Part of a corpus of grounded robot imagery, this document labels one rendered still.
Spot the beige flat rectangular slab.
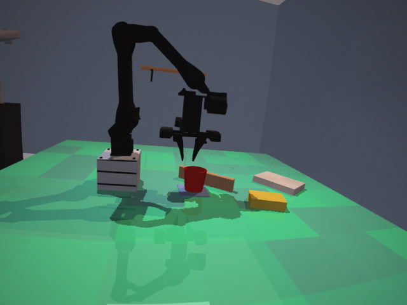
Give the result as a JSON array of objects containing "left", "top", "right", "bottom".
[{"left": 252, "top": 171, "right": 306, "bottom": 196}]

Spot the yellow rectangular block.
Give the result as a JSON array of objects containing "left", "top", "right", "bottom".
[{"left": 247, "top": 190, "right": 287, "bottom": 212}]

